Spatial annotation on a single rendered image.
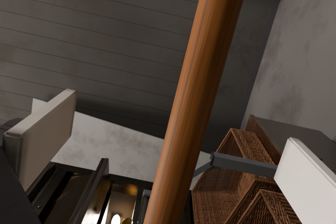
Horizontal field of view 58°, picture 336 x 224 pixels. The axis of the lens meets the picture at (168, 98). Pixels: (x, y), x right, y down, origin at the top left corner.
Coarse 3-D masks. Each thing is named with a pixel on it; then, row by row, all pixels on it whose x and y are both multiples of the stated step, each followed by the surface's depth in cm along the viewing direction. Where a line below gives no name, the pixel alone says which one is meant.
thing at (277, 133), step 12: (252, 120) 188; (264, 120) 191; (264, 132) 166; (276, 132) 173; (288, 132) 178; (300, 132) 184; (312, 132) 189; (264, 144) 161; (276, 144) 153; (312, 144) 167; (324, 144) 172; (276, 156) 144; (324, 156) 153
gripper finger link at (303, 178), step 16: (288, 144) 18; (288, 160) 18; (304, 160) 16; (320, 160) 16; (288, 176) 17; (304, 176) 16; (320, 176) 14; (288, 192) 17; (304, 192) 15; (320, 192) 14; (304, 208) 15; (320, 208) 14
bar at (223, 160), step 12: (216, 156) 112; (228, 156) 114; (204, 168) 114; (216, 168) 115; (228, 168) 113; (240, 168) 113; (252, 168) 113; (264, 168) 113; (276, 168) 113; (144, 192) 118; (144, 204) 112; (144, 216) 106
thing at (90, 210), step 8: (104, 160) 179; (104, 168) 172; (96, 176) 162; (104, 176) 172; (96, 184) 155; (104, 184) 173; (96, 192) 154; (104, 192) 174; (88, 200) 142; (96, 200) 154; (88, 208) 138; (80, 216) 131; (88, 216) 139; (96, 216) 156
